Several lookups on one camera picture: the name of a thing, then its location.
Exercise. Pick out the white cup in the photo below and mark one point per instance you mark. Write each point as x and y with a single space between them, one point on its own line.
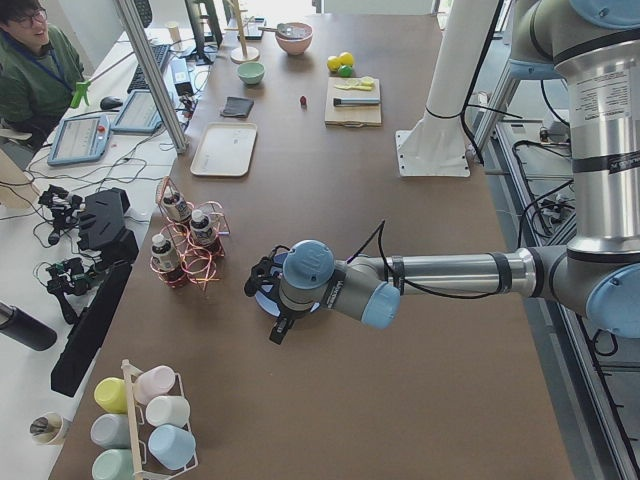
165 409

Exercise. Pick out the paper cup with utensils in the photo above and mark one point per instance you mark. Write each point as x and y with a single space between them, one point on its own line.
50 428

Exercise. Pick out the metal ice scoop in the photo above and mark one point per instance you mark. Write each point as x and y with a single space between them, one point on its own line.
287 30

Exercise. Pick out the black computer mouse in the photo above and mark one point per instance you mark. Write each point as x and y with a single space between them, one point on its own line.
110 103

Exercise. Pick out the pink cup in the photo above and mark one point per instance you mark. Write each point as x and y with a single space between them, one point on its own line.
153 383

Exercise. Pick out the aluminium frame post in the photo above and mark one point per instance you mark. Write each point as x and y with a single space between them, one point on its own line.
132 25

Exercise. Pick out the blue teach pendant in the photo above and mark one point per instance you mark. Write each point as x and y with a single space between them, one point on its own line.
80 140

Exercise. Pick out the white wire cup rack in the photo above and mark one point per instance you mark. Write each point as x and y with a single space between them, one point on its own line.
145 465

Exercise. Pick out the tea bottle front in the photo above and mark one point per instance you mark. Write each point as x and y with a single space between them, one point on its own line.
166 261

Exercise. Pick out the light blue cup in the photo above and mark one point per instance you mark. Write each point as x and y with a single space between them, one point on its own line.
173 447

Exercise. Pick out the person in green sweater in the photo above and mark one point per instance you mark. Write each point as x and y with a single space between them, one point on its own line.
39 71

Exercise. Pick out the grey cup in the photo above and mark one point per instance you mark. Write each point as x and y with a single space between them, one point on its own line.
111 431

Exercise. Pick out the cream rabbit tray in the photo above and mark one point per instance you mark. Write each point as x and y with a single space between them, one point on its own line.
225 150

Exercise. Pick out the black flask bottle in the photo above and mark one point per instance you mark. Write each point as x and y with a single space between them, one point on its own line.
25 329

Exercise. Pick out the copper wire bottle rack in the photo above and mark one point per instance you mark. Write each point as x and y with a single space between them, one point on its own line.
199 263

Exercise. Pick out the yellow plastic knife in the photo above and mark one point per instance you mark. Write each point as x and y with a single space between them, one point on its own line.
356 86

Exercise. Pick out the folded grey cloth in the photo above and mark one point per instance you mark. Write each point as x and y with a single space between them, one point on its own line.
237 107

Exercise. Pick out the blue round plate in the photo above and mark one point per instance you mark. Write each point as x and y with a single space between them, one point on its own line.
263 300

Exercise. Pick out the wooden cutting board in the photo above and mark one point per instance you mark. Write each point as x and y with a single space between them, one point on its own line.
362 116

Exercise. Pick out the mint green cup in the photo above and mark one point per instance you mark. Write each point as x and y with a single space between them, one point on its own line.
113 464

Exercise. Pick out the yellow cup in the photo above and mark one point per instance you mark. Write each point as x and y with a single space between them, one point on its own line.
110 395

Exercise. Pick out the yellow lemon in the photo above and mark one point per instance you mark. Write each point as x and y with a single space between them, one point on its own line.
333 63
346 59

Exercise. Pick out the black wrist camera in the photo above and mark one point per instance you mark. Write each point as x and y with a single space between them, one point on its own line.
260 275

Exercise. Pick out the wooden stand round base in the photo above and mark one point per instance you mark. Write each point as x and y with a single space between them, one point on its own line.
244 53

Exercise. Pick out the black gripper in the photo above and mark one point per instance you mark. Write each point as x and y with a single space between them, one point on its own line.
286 317

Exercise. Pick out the green bowl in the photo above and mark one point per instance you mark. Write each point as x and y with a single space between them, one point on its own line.
251 73

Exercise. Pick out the pink bowl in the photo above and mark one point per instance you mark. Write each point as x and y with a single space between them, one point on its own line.
296 47

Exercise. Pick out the black stand device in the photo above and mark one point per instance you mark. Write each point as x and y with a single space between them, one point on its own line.
89 296

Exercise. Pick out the green lime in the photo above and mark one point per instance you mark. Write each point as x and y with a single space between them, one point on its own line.
345 71

